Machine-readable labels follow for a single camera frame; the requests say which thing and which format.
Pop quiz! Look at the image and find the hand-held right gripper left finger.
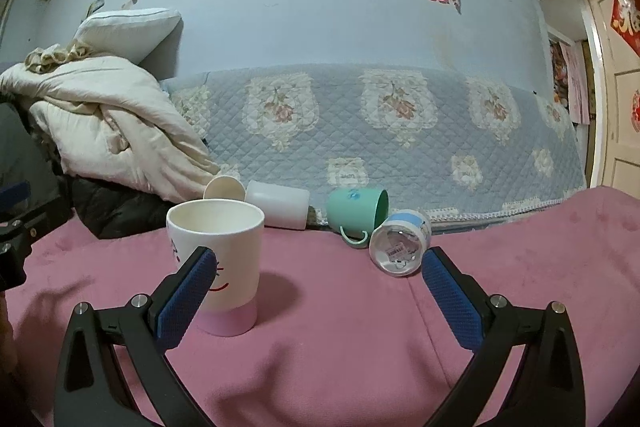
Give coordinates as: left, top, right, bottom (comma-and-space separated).
54, 246, 221, 427

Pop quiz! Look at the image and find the white plastic cup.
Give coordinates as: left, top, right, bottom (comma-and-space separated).
245, 180, 311, 231

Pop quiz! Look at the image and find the cream folded quilt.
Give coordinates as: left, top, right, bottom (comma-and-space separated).
0, 44, 222, 206

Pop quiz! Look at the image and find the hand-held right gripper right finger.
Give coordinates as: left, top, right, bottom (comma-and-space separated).
421, 247, 587, 427

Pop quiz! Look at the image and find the clear cup with blue band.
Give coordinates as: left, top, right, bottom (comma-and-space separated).
369, 208, 433, 279

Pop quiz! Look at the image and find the green mug with handle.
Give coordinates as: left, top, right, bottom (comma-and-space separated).
326, 188, 390, 249

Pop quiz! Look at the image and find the red paper door decoration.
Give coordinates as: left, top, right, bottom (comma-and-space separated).
611, 0, 640, 58

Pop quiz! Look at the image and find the cream panelled door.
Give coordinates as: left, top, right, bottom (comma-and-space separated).
575, 0, 640, 198

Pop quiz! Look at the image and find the pink hanging wall calendar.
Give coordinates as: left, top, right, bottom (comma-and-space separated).
550, 39, 592, 126

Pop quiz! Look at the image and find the pink plush blanket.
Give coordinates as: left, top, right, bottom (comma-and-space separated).
0, 186, 640, 427

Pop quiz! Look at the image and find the white cup with pink base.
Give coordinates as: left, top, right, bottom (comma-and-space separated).
166, 200, 266, 337

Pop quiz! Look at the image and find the white pillow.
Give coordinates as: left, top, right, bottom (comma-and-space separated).
75, 8, 184, 66

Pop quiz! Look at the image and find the black jacket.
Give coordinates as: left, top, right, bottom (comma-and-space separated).
70, 174, 174, 241

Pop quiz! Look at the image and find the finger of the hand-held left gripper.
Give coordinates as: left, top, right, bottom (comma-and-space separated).
0, 181, 40, 258

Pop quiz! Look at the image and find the small cream paper cup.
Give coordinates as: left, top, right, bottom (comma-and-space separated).
203, 175, 247, 204

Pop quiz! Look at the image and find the blue quilted floral bedspread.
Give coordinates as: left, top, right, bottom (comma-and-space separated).
160, 63, 589, 229

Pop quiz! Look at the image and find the dark grey cloth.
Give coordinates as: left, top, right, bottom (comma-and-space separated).
0, 99, 76, 228

